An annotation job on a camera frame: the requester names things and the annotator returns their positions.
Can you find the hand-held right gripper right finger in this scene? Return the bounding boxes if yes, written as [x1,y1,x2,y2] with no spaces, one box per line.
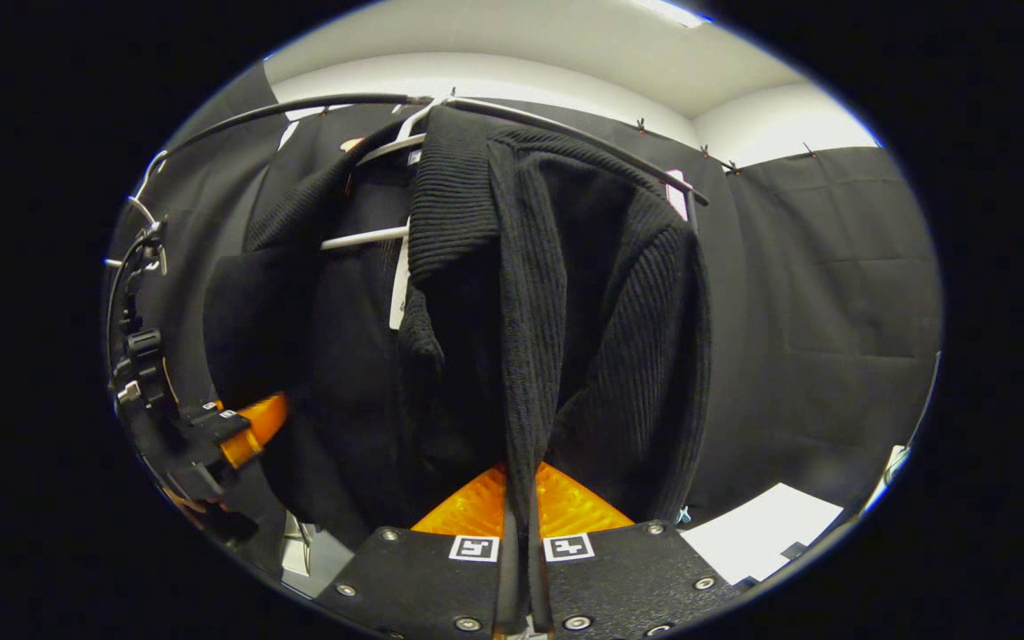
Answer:
[528,460,746,640]

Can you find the ceiling light panel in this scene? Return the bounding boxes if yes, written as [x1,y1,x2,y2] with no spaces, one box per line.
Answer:
[632,0,710,29]

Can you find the black knit jacket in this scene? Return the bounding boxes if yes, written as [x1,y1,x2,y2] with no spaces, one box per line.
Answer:
[203,105,713,552]

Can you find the black clothes rack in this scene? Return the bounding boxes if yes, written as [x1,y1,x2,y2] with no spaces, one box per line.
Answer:
[161,92,713,232]

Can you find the white empty hanger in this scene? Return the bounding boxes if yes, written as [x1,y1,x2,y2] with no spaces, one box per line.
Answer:
[103,149,171,269]

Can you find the white flat board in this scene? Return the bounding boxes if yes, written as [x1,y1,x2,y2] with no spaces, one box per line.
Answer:
[681,483,844,585]

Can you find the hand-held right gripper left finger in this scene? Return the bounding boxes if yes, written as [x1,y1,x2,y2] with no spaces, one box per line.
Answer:
[315,462,515,640]

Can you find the white clothes hanger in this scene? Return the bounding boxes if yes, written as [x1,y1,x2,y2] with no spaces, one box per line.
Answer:
[321,96,442,252]

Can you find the white garment tag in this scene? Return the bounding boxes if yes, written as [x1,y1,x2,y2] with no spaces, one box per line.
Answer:
[388,222,412,332]

